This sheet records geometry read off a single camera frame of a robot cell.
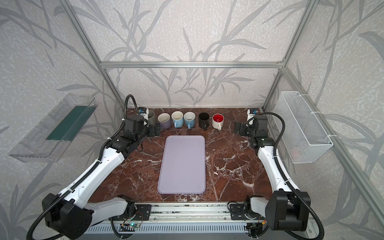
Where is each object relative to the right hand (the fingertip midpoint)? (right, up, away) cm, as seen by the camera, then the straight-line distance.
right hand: (243, 119), depth 83 cm
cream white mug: (-12, -1, +25) cm, 27 cm away
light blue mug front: (-41, +2, +24) cm, 47 cm away
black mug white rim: (-22, -1, +18) cm, 29 cm away
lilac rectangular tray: (-35, -28, +5) cm, 45 cm away
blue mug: (-32, +1, +22) cm, 39 cm away
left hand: (-49, 0, -5) cm, 49 cm away
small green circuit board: (-56, -51, -13) cm, 77 cm away
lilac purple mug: (-51, 0, +24) cm, 56 cm away
